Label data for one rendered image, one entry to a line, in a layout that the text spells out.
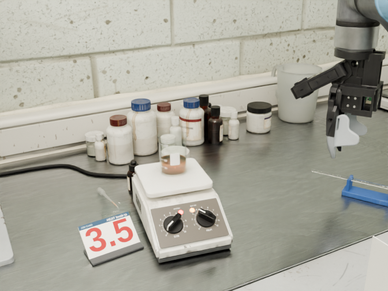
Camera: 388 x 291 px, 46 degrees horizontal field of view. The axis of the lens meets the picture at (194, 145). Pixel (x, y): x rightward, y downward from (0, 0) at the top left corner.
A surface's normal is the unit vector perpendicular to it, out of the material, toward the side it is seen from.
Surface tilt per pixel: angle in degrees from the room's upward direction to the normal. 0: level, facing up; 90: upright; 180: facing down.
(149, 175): 0
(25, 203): 0
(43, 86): 90
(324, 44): 90
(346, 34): 91
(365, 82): 90
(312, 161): 0
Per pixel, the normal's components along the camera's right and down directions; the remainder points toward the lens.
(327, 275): -0.01, -0.92
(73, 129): 0.46, 0.33
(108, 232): 0.33, -0.50
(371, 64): -0.54, 0.33
